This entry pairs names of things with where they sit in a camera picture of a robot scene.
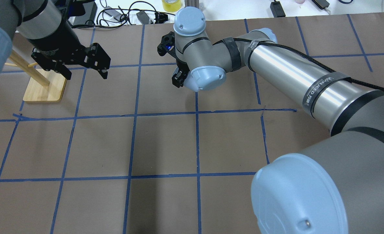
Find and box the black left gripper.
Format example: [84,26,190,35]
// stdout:
[31,22,111,80]

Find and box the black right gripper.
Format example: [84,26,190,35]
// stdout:
[157,31,190,88]

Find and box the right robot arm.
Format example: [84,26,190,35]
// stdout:
[52,25,329,234]

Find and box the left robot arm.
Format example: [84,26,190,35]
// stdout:
[0,0,111,80]

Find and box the bamboo mug stand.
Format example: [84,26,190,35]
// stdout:
[5,50,67,103]

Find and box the yellow tape roll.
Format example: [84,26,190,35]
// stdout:
[161,0,182,12]

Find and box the black power adapter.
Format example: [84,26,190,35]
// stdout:
[270,0,286,18]

